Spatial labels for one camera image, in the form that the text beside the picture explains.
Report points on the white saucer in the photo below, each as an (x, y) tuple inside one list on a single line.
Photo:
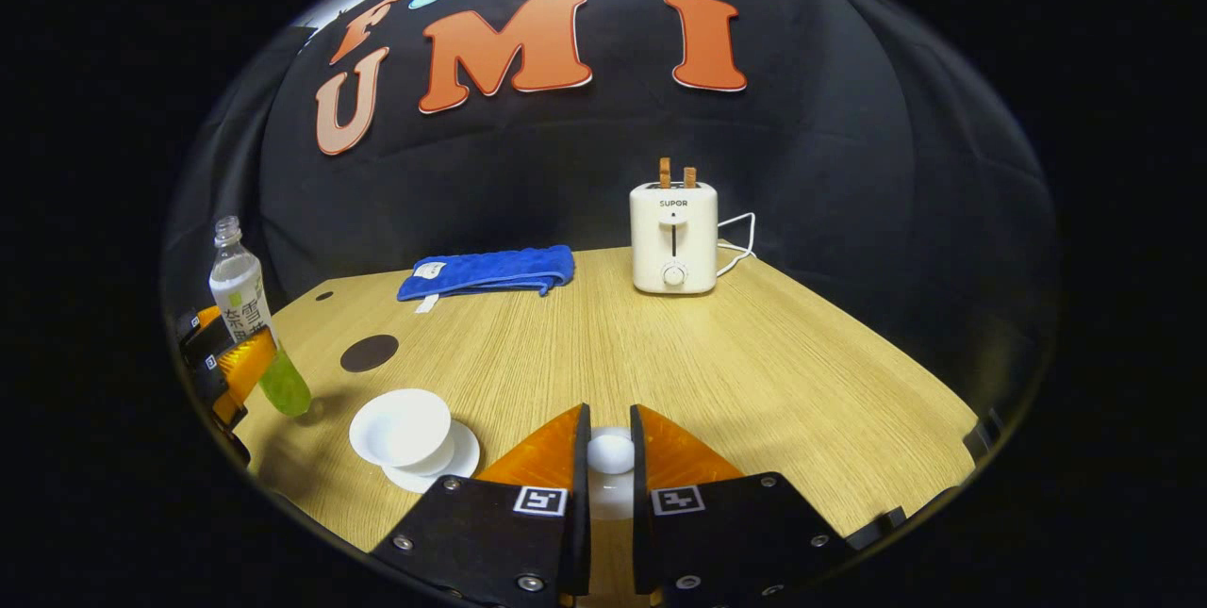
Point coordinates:
[(462, 467)]

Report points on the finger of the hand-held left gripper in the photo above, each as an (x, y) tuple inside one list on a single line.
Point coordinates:
[(247, 365), (203, 333)]

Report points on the dark round coaster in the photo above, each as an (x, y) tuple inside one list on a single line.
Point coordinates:
[(369, 353)]

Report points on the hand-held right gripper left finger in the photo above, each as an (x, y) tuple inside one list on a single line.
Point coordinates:
[(528, 542)]

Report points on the blue towel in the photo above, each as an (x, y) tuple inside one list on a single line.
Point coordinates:
[(490, 271)]

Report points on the white toaster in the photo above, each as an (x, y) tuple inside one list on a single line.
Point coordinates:
[(674, 245)]

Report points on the black backdrop cloth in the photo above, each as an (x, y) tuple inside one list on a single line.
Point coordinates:
[(849, 165)]

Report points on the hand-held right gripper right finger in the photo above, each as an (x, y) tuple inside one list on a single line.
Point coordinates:
[(698, 542)]

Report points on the clear water bottle green drink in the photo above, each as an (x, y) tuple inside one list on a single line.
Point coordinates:
[(240, 292)]

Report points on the white teacup lid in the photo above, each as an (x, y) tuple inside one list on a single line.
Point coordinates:
[(611, 454)]

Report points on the white teacup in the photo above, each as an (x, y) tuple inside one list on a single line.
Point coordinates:
[(401, 424)]

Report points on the black table edge bracket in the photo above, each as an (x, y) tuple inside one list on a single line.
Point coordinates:
[(877, 529), (983, 436)]

